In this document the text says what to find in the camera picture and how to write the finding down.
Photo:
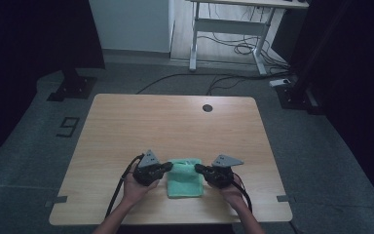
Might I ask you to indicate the person's right hand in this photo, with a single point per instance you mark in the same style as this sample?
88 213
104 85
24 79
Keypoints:
232 193

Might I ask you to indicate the white power strip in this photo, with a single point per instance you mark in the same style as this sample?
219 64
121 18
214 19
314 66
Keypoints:
280 82

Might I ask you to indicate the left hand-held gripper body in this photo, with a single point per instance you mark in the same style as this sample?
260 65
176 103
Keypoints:
147 172

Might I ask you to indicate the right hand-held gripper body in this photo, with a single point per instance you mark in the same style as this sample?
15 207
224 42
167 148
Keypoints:
220 175

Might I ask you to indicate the white cabinet panel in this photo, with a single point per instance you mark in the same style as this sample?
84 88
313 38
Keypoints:
130 22

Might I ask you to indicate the person's left hand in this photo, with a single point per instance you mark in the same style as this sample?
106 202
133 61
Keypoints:
136 191

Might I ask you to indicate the dark curtain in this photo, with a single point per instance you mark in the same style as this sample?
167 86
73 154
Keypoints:
357 65
22 48

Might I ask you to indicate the white metal frame desk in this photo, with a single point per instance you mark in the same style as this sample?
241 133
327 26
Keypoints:
227 26

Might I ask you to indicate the black stand base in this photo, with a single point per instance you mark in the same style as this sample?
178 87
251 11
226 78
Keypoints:
73 87
297 97

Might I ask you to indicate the black table grommet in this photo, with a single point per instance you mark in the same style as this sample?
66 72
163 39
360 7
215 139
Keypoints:
207 108

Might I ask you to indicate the green towel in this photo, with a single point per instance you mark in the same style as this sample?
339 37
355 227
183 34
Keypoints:
185 185

